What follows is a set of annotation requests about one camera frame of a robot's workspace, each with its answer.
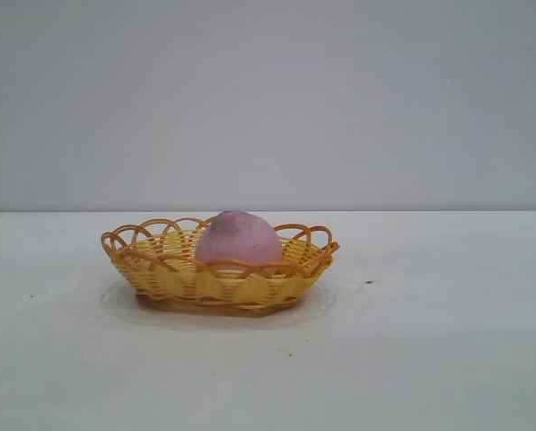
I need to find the pink peach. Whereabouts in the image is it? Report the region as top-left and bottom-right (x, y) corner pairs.
(194, 209), (283, 276)

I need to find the yellow woven basket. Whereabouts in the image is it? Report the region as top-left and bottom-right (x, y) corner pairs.
(101, 216), (342, 318)

